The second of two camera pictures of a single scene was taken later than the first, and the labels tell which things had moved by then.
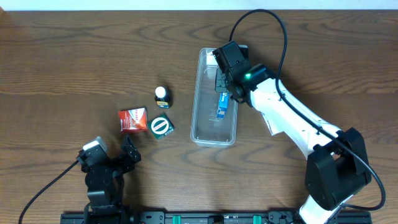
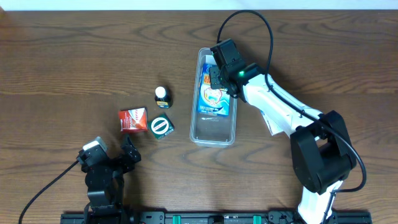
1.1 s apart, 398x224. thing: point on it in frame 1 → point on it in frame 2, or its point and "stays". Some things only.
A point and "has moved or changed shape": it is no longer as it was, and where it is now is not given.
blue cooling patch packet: (223, 104) has moved or changed shape
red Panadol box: (133, 120) stays
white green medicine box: (275, 121) stays
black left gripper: (117, 161) stays
